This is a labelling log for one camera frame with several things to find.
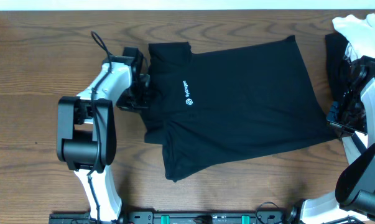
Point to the black garment in pile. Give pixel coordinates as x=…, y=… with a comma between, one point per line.
x=337, y=67

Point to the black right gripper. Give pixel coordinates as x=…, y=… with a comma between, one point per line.
x=333, y=119

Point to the black logo t-shirt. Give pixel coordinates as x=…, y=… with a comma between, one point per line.
x=229, y=105

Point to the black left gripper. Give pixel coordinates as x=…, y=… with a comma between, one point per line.
x=140, y=90

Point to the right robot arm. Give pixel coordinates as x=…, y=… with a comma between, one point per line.
x=353, y=200

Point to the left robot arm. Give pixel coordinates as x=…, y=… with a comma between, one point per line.
x=86, y=134

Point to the white garment pile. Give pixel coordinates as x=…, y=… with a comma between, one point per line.
x=360, y=34

